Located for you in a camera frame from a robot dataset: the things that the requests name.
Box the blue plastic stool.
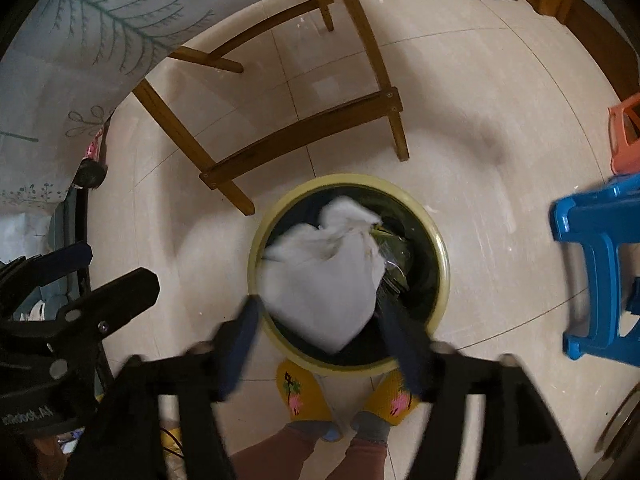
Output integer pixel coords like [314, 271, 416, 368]
[550, 175, 640, 361]

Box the black metal frame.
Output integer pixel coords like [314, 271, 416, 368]
[74, 185, 117, 398]

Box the brown wooden cabinet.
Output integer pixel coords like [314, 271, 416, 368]
[475, 0, 640, 103]

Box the leaf print tablecloth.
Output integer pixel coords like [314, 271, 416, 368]
[0, 0, 232, 266]

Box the person's pink trouser leg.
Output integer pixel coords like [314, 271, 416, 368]
[345, 410, 392, 480]
[232, 420, 331, 480]

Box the black bin liner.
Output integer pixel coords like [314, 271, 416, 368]
[257, 187, 443, 366]

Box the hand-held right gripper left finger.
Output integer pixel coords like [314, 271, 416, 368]
[65, 296, 262, 480]

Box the yellow round trash bin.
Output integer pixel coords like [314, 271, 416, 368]
[247, 173, 451, 376]

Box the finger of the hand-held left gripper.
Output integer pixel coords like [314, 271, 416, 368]
[0, 241, 94, 306]
[47, 267, 161, 361]

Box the yellow flower slipper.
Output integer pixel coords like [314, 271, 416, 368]
[362, 369, 422, 426]
[276, 360, 334, 427]

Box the floral wrapped black handle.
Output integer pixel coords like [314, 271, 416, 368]
[75, 125, 109, 189]

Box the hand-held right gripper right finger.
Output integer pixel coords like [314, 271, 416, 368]
[377, 296, 583, 480]

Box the wooden chair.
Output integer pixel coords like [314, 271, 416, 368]
[132, 0, 412, 216]

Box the orange plastic stool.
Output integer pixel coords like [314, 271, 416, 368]
[607, 92, 640, 176]

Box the round metal rim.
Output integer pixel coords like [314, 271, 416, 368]
[587, 400, 640, 480]

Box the clear plastic wrapper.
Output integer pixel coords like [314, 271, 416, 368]
[372, 227, 417, 293]

